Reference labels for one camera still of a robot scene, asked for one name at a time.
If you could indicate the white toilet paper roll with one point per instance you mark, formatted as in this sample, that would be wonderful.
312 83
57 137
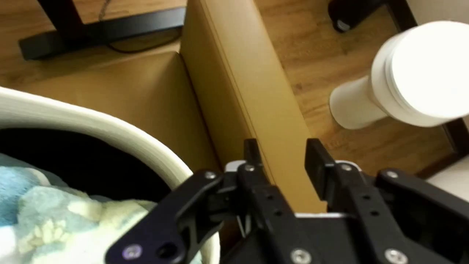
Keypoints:
426 73

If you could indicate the brown cardboard box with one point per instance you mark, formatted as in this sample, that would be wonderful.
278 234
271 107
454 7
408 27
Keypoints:
235 73

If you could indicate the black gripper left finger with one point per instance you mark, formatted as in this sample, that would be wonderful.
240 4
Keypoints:
177 224

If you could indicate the white woven basket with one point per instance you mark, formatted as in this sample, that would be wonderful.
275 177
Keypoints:
98 124

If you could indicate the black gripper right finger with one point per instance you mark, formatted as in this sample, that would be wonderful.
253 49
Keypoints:
391 214

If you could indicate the black metal stand leg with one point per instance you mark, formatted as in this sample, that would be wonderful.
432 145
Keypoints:
98 30
357 8

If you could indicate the white plush toy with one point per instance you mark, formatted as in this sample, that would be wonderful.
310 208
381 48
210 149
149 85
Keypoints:
74 228

